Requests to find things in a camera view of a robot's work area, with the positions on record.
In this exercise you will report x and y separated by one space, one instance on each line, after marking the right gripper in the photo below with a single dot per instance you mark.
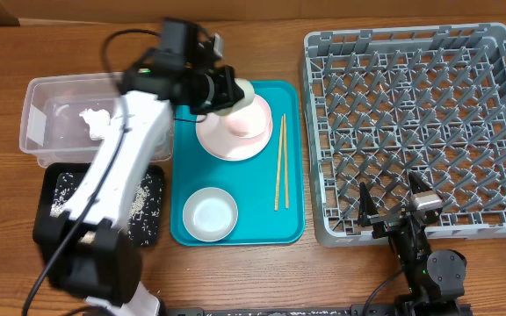
393 218

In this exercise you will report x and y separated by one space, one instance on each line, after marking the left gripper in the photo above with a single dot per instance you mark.
228 91

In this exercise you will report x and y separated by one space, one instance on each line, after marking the cream ceramic cup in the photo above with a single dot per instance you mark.
249 95

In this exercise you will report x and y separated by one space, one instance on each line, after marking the grey bowl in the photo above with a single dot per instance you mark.
210 214

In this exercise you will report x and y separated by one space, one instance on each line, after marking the white napkin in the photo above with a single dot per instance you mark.
97 121

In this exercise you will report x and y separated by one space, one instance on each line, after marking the rice and food scraps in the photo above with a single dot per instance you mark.
145 211

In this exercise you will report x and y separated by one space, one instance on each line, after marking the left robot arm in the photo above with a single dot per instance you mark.
86 249

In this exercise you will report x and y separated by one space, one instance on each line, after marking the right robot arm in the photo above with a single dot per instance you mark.
435 278

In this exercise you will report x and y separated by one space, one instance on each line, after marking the grey dishwasher rack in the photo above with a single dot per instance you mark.
381 104

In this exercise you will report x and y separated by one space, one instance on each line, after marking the small pink bowl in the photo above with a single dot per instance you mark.
250 121

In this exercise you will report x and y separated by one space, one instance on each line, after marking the large white plate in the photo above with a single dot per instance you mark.
217 140

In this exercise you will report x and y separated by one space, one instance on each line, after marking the left wooden chopstick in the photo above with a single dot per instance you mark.
279 161

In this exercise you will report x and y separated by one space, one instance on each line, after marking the teal serving tray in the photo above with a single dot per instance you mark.
252 183

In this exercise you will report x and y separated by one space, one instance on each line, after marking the black plastic tray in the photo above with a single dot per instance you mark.
49 182

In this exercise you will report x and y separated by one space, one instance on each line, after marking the clear plastic storage bin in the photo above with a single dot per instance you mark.
59 123

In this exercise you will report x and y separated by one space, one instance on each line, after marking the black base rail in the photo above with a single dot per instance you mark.
353 310

